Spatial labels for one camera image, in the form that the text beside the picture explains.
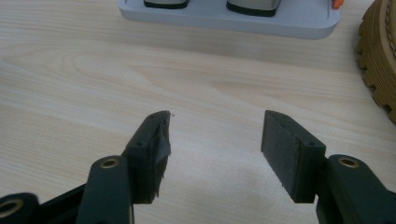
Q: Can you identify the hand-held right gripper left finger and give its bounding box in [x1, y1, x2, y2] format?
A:
[120, 109, 173, 205]

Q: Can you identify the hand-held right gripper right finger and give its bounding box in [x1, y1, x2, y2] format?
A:
[260, 109, 328, 204]

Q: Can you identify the black sandal with silver strap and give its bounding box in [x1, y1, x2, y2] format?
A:
[142, 0, 191, 10]
[225, 0, 282, 18]

